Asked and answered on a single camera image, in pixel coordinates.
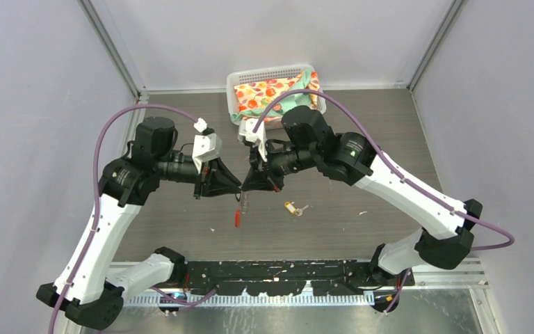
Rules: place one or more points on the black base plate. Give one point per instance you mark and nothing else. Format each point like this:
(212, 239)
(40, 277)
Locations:
(279, 278)

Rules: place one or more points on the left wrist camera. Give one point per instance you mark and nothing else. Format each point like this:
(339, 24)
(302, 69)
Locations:
(205, 148)

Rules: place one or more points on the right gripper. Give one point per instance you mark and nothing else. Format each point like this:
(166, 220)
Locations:
(259, 180)

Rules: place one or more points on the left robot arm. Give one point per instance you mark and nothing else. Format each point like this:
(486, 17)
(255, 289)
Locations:
(85, 292)

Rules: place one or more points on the colourful patterned cloth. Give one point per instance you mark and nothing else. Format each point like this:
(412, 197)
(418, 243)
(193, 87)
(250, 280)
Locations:
(252, 97)

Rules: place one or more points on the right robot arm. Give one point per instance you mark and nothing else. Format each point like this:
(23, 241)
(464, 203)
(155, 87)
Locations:
(444, 238)

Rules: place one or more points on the metal key holder red handle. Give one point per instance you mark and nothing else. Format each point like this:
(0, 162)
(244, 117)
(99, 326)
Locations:
(243, 204)

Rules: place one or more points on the white plastic basket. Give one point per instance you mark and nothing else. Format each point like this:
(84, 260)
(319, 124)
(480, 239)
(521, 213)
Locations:
(243, 76)

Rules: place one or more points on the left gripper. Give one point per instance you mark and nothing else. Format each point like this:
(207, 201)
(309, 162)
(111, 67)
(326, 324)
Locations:
(216, 179)

